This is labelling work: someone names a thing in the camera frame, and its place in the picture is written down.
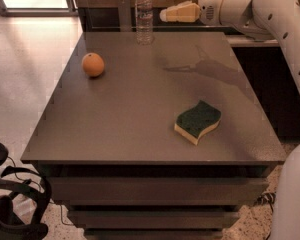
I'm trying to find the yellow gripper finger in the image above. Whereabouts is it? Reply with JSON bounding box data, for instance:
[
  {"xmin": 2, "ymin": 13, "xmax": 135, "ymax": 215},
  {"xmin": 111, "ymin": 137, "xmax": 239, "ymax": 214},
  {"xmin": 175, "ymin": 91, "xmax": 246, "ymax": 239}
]
[
  {"xmin": 160, "ymin": 5, "xmax": 200, "ymax": 23},
  {"xmin": 171, "ymin": 1, "xmax": 198, "ymax": 9}
]

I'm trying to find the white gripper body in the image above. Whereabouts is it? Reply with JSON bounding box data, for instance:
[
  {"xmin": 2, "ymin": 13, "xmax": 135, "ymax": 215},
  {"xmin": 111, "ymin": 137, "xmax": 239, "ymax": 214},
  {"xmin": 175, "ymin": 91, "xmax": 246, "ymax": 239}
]
[{"xmin": 198, "ymin": 0, "xmax": 223, "ymax": 26}]

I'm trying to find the clear plastic water bottle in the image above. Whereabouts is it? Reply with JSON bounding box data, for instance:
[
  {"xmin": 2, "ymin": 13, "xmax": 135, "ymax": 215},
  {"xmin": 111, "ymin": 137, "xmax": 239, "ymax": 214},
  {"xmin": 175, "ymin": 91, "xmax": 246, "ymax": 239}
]
[{"xmin": 135, "ymin": 0, "xmax": 153, "ymax": 45}]

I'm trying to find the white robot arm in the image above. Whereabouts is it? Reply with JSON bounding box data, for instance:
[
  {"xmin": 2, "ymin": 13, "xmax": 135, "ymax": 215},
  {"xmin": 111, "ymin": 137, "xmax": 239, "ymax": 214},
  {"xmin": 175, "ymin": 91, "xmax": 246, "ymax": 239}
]
[{"xmin": 160, "ymin": 0, "xmax": 300, "ymax": 240}]

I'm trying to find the orange fruit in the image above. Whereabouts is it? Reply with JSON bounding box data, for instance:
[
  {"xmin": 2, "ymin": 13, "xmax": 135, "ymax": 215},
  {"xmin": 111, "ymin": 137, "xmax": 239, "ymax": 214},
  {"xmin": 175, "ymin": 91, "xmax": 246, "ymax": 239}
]
[{"xmin": 81, "ymin": 53, "xmax": 105, "ymax": 77}]

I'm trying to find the green yellow scouring sponge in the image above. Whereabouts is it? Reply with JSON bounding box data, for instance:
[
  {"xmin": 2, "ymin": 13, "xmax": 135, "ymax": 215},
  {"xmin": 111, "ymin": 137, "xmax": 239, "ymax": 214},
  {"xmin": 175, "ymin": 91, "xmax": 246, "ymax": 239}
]
[{"xmin": 174, "ymin": 100, "xmax": 221, "ymax": 145}]

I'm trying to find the grey drawer cabinet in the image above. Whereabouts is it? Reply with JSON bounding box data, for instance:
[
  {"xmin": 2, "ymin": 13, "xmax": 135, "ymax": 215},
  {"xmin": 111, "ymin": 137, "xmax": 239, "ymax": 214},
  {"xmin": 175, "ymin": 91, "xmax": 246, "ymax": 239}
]
[{"xmin": 23, "ymin": 32, "xmax": 285, "ymax": 240}]

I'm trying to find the left metal railing post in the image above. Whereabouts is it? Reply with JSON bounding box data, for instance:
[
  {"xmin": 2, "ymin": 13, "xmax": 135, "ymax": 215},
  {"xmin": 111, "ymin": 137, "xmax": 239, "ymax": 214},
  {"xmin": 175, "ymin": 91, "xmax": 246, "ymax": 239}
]
[{"xmin": 117, "ymin": 0, "xmax": 132, "ymax": 32}]

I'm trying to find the striped power plug cable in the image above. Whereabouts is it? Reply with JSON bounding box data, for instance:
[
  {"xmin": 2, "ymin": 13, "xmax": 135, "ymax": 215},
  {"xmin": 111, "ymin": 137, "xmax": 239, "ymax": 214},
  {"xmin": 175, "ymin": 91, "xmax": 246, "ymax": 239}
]
[{"xmin": 254, "ymin": 192, "xmax": 277, "ymax": 240}]

